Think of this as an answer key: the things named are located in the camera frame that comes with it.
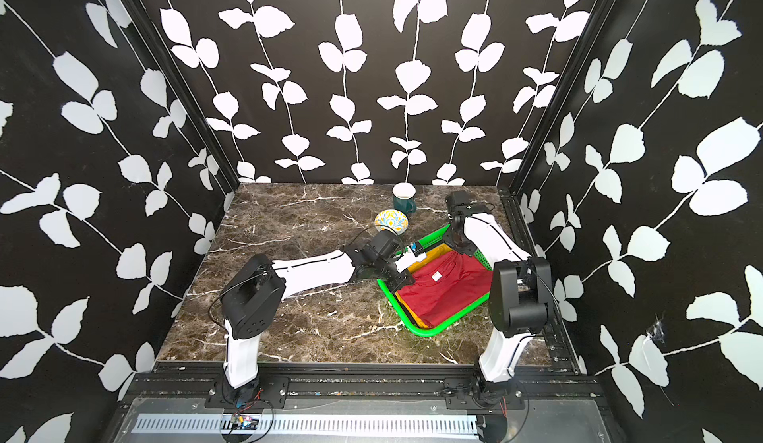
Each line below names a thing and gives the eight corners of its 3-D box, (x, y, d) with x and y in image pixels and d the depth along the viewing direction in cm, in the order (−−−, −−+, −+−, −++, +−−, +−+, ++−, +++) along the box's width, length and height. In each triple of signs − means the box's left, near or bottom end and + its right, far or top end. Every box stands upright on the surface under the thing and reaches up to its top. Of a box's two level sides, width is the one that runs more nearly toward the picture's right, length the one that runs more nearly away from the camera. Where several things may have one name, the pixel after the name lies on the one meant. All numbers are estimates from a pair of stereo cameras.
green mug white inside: (391, 218, 112) (392, 201, 104) (391, 200, 118) (392, 182, 111) (415, 219, 112) (417, 201, 104) (414, 200, 118) (415, 182, 111)
